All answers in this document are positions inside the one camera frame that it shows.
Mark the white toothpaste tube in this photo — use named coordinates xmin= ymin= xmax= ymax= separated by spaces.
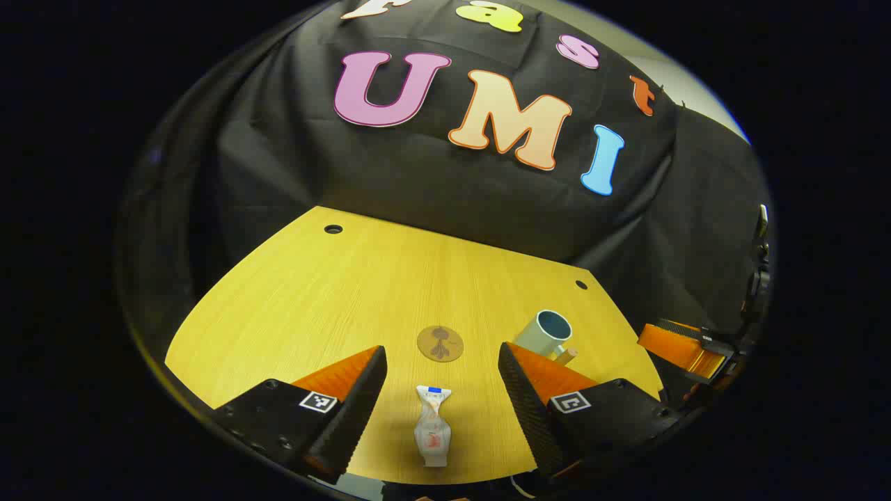
xmin=414 ymin=385 xmax=453 ymax=468

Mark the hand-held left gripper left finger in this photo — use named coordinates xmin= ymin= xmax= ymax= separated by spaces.
xmin=212 ymin=344 xmax=388 ymax=484

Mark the pale blue cup wooden handle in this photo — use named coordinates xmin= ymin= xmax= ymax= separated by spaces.
xmin=514 ymin=310 xmax=578 ymax=366

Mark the round brown coaster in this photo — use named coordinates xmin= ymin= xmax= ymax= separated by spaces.
xmin=416 ymin=325 xmax=465 ymax=363

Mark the black backdrop cloth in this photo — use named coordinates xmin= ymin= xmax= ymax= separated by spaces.
xmin=115 ymin=0 xmax=773 ymax=349

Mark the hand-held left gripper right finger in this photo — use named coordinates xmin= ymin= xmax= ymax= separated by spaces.
xmin=497 ymin=341 xmax=679 ymax=481

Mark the wooden desktop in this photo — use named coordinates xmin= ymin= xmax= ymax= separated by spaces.
xmin=164 ymin=205 xmax=665 ymax=486

